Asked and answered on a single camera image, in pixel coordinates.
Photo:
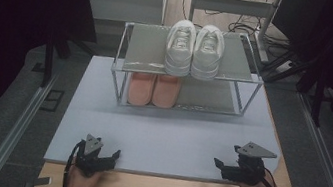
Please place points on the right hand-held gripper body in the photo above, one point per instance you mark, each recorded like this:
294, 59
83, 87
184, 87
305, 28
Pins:
249, 172

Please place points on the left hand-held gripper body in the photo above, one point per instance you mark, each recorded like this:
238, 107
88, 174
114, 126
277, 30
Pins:
90, 159

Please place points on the two-tier metal shoe rack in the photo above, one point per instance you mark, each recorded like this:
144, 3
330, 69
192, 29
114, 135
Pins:
143, 47

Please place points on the pale grey table mat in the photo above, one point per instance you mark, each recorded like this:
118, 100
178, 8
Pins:
160, 139

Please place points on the white metal stand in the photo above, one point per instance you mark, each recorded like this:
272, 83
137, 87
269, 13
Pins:
232, 5

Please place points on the white leather sneaker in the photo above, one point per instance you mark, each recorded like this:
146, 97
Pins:
206, 62
178, 58

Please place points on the black stand with legs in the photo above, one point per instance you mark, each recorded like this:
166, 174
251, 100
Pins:
48, 61
318, 104

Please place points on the pink rubber slipper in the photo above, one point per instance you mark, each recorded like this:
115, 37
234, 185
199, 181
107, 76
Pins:
165, 91
141, 89

